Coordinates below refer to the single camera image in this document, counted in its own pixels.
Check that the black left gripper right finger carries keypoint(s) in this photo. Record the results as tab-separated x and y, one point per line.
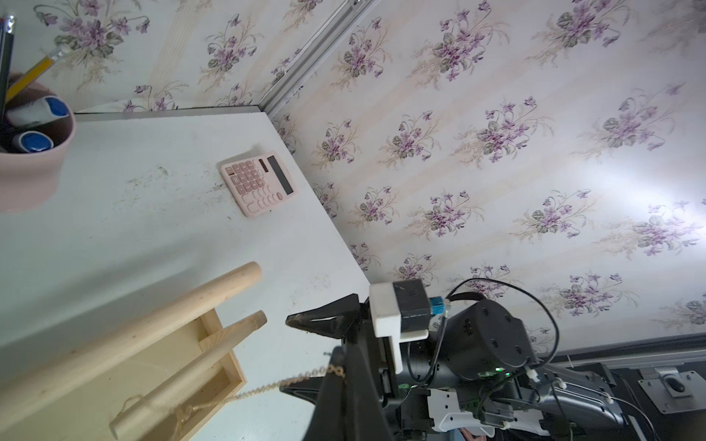
364	418

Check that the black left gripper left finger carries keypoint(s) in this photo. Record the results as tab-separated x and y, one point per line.
328	421

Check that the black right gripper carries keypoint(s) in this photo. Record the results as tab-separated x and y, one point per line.
340	319

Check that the wooden jewelry display stand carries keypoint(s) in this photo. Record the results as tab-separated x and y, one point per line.
161	376

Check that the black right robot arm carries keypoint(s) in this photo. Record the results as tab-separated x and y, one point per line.
408	366

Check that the pink calculator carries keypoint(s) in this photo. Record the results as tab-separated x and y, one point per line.
259	184

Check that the pink pen holder cup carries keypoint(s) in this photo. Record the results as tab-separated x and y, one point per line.
29	180

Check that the pens in pink cup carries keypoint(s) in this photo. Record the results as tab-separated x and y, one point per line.
25	108

